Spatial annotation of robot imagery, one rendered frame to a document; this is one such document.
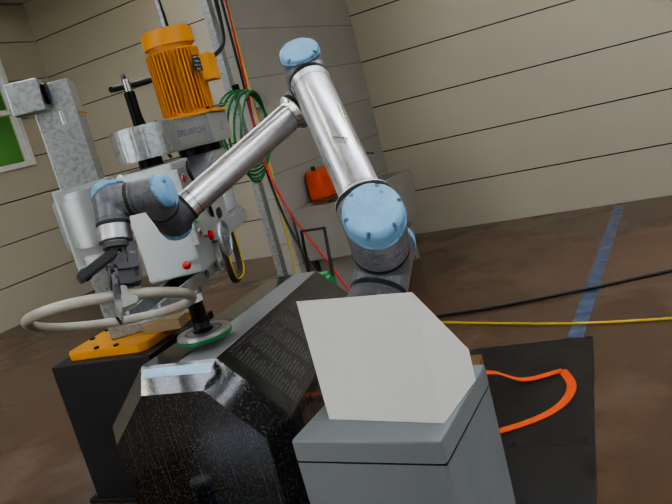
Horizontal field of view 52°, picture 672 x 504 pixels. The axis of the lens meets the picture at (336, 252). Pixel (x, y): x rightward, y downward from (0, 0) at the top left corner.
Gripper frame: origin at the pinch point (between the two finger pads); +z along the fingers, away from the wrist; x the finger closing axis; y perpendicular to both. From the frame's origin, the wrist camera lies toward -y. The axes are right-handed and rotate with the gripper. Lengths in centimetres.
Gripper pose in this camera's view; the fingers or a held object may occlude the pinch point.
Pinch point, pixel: (118, 318)
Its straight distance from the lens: 189.0
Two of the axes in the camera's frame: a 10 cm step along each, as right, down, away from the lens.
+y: 9.2, -1.2, 3.7
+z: 2.0, 9.6, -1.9
